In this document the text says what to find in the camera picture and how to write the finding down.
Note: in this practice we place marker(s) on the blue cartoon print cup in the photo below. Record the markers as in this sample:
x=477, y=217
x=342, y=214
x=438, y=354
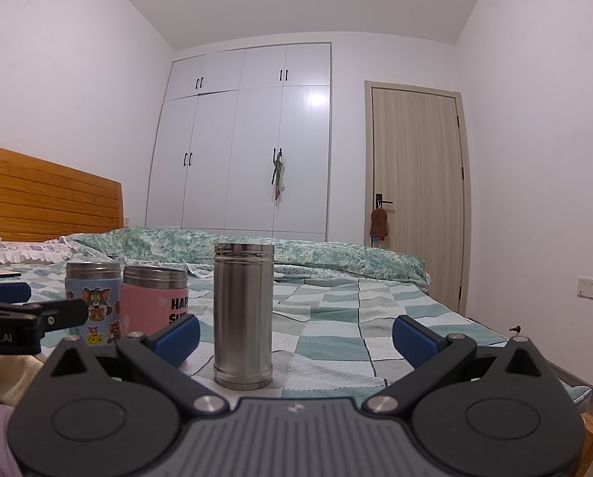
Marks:
x=95, y=303

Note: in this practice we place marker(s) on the pink steel-rimmed cup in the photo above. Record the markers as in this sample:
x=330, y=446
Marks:
x=150, y=303

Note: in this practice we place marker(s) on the white wardrobe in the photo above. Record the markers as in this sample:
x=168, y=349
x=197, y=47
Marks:
x=242, y=149

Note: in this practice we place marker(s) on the green hanging ornament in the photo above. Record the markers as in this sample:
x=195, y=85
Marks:
x=278, y=176

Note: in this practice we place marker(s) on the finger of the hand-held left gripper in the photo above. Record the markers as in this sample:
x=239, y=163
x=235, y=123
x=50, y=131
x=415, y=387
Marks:
x=68, y=314
x=6, y=292

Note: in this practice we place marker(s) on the beige cloth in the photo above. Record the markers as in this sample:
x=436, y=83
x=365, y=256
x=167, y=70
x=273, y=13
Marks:
x=8, y=375

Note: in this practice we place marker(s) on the brown plush toy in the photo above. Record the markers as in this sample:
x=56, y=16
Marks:
x=379, y=223

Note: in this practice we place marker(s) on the wooden bed headboard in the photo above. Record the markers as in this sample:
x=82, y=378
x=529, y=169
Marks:
x=43, y=198

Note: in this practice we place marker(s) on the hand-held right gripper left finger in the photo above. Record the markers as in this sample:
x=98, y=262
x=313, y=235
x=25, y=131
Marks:
x=180, y=340

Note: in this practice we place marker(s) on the green floral quilt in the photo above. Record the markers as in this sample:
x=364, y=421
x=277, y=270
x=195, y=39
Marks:
x=177, y=246

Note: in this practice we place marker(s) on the green checkered bedsheet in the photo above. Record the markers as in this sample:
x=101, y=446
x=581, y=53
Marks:
x=326, y=318

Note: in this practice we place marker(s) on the plain stainless steel cup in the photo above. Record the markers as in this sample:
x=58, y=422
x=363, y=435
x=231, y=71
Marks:
x=243, y=318

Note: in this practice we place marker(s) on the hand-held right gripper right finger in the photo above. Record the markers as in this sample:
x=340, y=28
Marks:
x=415, y=342

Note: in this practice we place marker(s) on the wooden bed frame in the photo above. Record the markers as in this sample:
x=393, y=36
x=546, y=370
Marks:
x=592, y=437

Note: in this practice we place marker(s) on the light wooden door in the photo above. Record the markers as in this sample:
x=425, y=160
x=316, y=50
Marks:
x=418, y=194

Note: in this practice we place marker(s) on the purple floral pillow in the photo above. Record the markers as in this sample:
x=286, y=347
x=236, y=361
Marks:
x=18, y=251

